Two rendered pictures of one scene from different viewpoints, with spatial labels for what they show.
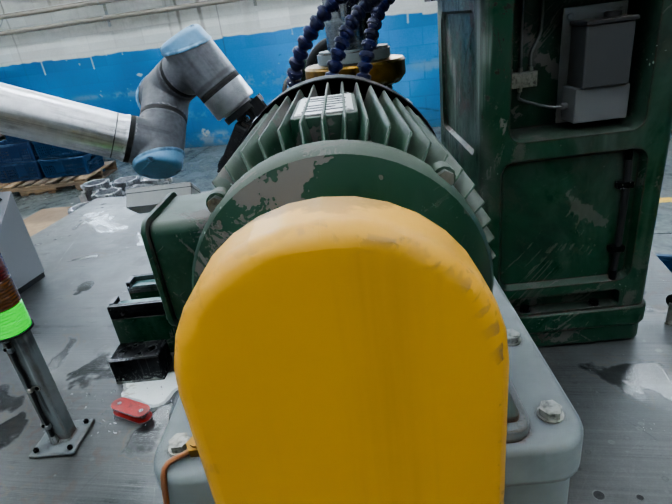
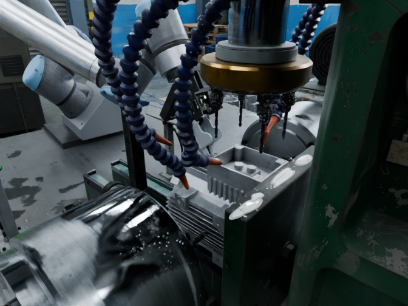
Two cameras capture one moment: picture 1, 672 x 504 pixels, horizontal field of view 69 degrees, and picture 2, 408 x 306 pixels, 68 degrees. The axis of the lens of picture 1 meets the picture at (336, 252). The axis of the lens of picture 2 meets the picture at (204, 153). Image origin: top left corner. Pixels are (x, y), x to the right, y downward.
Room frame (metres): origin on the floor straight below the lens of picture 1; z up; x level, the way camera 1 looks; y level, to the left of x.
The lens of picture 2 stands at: (0.48, -0.33, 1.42)
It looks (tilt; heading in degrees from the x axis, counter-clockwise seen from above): 27 degrees down; 38
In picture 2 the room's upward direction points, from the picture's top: straight up
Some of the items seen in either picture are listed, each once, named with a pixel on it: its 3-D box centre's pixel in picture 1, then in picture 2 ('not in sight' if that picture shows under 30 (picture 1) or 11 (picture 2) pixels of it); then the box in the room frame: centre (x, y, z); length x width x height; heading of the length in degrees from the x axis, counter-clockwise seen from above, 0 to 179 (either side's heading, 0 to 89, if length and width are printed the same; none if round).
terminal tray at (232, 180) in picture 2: not in sight; (246, 176); (0.94, -0.08, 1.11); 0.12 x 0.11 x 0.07; 87
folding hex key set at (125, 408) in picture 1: (131, 410); not in sight; (0.72, 0.41, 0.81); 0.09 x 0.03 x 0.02; 60
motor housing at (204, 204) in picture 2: not in sight; (228, 207); (0.94, -0.04, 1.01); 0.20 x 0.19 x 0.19; 87
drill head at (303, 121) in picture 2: not in sight; (302, 145); (1.30, -0.06, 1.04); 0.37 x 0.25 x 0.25; 177
